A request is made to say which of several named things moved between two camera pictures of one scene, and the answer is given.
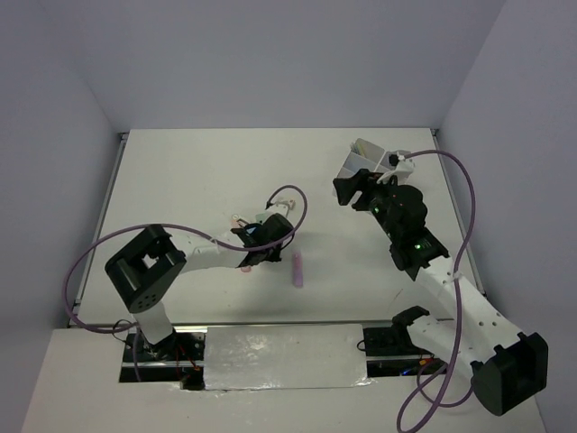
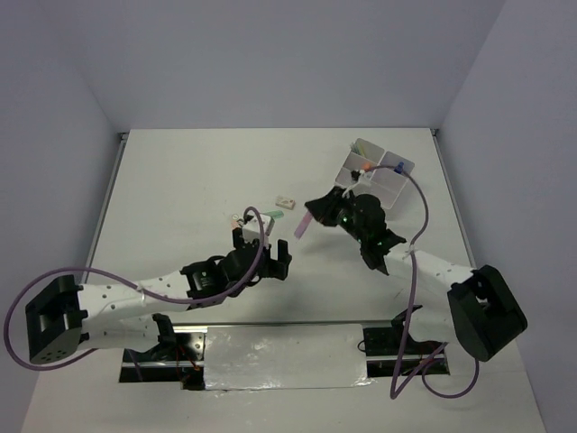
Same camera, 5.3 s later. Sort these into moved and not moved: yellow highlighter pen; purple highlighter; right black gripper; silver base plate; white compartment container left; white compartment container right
Moved: right black gripper; purple highlighter
Not moved: white compartment container left; white compartment container right; yellow highlighter pen; silver base plate
